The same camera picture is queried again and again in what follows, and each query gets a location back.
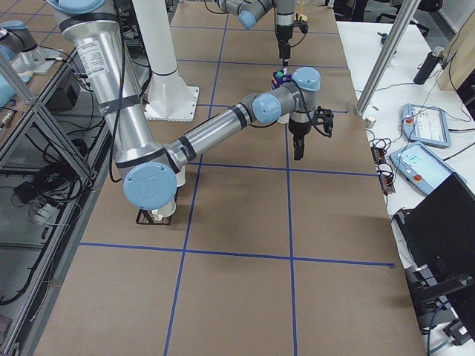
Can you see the white paper cup upper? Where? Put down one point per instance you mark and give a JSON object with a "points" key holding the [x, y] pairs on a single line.
{"points": [[181, 177]]}

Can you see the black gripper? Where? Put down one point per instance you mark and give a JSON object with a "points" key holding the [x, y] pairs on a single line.
{"points": [[283, 38], [299, 130]]}

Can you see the white paper cup lower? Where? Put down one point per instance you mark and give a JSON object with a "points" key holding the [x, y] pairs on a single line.
{"points": [[166, 211]]}

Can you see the black wire cup rack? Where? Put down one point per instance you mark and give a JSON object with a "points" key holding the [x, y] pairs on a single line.
{"points": [[145, 217]]}

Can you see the white paper cup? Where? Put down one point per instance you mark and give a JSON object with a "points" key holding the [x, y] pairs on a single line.
{"points": [[166, 211], [181, 177]]}

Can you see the blue teach pendant near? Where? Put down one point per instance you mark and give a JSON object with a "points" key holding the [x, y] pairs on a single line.
{"points": [[421, 167]]}

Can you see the black bottle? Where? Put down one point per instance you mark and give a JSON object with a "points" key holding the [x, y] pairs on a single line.
{"points": [[431, 60]]}

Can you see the black power strip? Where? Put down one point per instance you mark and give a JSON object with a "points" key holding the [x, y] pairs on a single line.
{"points": [[384, 170]]}

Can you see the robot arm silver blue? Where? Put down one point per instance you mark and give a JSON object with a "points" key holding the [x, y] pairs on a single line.
{"points": [[285, 20], [151, 171]]}

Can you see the blue white milk carton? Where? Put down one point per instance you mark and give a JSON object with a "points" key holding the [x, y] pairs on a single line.
{"points": [[280, 77]]}

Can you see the wooden cup tree stand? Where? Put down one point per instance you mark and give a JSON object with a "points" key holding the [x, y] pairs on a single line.
{"points": [[302, 15]]}

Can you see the pale green ceramic mug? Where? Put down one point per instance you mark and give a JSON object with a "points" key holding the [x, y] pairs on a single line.
{"points": [[283, 119]]}

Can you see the small metal cup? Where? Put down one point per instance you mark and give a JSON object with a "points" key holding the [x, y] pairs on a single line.
{"points": [[369, 122]]}

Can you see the blue teach pendant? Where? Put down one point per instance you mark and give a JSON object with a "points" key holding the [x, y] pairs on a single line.
{"points": [[421, 167], [425, 124]]}

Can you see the blue teach pendant far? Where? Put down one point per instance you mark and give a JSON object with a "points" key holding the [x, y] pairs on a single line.
{"points": [[425, 124]]}

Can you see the aluminium frame post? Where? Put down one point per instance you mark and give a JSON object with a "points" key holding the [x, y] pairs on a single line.
{"points": [[395, 35]]}

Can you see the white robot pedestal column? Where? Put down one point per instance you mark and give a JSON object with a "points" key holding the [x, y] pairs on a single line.
{"points": [[169, 97]]}

